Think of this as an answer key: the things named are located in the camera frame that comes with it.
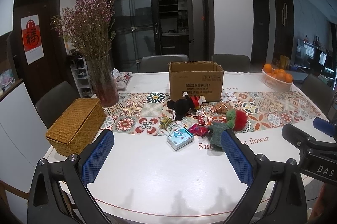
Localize woven wicker basket box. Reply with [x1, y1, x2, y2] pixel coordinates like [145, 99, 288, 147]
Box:
[46, 98, 106, 157]

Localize brown crinkled snack wrapper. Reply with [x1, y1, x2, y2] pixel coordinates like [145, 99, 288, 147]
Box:
[214, 102, 231, 114]

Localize brown cardboard box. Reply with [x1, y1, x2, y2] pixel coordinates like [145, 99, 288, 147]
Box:
[168, 61, 224, 102]

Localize white fruit basket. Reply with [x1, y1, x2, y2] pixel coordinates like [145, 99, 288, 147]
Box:
[261, 70, 294, 92]

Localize person's right hand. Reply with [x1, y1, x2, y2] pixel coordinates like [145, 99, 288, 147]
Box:
[307, 184, 336, 224]

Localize black glass sliding door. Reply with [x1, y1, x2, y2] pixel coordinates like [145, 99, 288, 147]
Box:
[110, 0, 214, 72]

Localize patterned tile table runner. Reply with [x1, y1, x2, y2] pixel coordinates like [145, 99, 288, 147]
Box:
[101, 91, 321, 136]

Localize floral fabric tissue pouch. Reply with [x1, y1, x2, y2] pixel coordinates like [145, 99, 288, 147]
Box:
[112, 68, 132, 90]

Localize Mickey Mouse plush toy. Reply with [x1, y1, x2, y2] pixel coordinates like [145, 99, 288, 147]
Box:
[166, 92, 206, 121]

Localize yellow minion toy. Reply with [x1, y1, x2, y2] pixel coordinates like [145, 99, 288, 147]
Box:
[159, 117, 173, 129]

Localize white shoe rack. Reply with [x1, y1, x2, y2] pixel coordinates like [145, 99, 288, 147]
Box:
[70, 55, 93, 98]

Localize green red plush toy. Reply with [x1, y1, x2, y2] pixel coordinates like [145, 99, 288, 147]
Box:
[207, 109, 248, 151]

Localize orange fruits pile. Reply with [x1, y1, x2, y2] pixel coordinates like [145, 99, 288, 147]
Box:
[263, 63, 294, 83]

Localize blue tissue pack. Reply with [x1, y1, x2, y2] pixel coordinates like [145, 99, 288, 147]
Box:
[167, 128, 194, 151]

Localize pink snack packet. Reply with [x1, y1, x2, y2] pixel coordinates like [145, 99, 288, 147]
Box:
[189, 124, 209, 137]

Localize red fu wall calendar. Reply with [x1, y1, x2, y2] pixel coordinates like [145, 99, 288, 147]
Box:
[21, 14, 44, 65]

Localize grey chair back right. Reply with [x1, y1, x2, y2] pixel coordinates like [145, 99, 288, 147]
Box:
[211, 54, 251, 72]

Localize grey chair left side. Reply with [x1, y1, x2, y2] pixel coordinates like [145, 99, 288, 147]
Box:
[35, 81, 79, 129]

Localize glass vase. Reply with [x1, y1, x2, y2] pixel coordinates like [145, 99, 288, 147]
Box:
[86, 55, 119, 107]

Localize grey chair back left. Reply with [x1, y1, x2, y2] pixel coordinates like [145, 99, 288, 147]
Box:
[140, 54, 189, 73]

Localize small red candy wrapper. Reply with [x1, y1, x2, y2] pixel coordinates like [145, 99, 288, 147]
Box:
[195, 116, 206, 125]

